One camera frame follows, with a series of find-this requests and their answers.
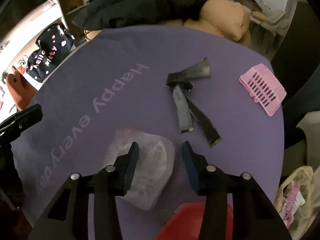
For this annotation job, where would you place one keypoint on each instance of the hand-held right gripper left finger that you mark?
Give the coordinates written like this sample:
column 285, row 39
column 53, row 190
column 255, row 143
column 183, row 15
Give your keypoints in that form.
column 130, row 170

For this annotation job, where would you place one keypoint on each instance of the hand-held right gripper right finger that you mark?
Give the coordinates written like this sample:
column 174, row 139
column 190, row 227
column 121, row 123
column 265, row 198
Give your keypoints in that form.
column 191, row 170

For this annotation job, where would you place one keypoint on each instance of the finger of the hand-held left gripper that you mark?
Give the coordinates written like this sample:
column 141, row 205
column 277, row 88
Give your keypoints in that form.
column 22, row 120

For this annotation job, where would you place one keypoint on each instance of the clear plastic wrapper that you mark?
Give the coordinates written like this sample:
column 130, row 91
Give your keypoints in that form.
column 155, row 170

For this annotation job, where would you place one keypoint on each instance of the pink round cartoon packaging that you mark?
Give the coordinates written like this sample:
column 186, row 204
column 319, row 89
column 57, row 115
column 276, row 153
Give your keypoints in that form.
column 292, row 195

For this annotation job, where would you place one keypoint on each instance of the pale yellow plastic bag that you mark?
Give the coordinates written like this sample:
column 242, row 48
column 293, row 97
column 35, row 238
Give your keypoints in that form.
column 303, row 180

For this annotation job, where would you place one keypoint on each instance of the long black foil strip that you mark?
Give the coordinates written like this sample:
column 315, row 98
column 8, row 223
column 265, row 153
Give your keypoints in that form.
column 202, row 122

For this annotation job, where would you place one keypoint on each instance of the red hexagonal bowl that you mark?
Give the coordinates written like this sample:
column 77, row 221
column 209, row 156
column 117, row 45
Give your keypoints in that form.
column 185, row 222

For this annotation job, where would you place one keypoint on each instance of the grey foil strip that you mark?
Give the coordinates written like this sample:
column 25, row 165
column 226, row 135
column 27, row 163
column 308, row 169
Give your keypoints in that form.
column 183, row 110

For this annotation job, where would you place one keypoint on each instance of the black bag with pink print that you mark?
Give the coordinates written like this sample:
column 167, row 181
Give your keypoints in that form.
column 52, row 50

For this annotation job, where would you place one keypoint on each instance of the folded black foil strip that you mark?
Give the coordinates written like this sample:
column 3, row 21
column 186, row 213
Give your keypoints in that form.
column 195, row 71

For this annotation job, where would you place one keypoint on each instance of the purple printed mat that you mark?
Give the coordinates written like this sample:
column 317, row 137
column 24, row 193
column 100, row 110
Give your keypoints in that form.
column 112, row 62

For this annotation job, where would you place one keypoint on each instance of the pink plastic basket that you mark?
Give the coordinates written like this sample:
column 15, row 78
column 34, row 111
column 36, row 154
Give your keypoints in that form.
column 265, row 90

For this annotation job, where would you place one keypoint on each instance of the white cloth cover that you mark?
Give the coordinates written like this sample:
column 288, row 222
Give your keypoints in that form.
column 310, row 123

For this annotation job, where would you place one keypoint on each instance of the tan beanbag sofa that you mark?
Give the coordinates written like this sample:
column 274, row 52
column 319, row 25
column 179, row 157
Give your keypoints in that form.
column 225, row 17

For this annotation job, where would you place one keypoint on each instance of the black jacket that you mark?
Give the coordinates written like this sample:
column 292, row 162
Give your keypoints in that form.
column 150, row 2

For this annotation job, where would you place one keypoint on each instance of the beige dining chair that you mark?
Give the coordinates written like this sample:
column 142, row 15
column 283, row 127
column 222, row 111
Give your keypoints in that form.
column 272, row 20

